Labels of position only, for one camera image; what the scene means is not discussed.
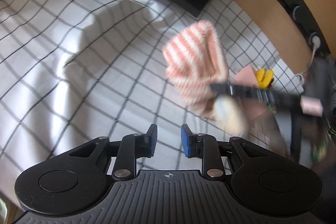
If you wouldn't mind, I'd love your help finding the white plug and cable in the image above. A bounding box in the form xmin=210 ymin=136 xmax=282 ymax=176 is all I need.
xmin=294 ymin=36 xmax=321 ymax=85

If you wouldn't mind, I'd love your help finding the pink striped knitted cloth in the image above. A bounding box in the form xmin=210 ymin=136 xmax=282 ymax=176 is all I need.
xmin=162 ymin=20 xmax=229 ymax=120

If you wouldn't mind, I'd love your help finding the yellow plush toy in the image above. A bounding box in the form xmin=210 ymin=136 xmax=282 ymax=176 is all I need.
xmin=256 ymin=68 xmax=274 ymax=89

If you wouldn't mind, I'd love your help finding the pink cardboard box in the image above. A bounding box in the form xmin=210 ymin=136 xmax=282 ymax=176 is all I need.
xmin=231 ymin=65 xmax=323 ymax=117

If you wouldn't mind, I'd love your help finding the white grid tablecloth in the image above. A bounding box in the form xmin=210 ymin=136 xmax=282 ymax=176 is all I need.
xmin=0 ymin=0 xmax=308 ymax=204

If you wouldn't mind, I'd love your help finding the cream round pouch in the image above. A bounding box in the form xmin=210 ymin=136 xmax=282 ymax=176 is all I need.
xmin=214 ymin=96 xmax=249 ymax=137

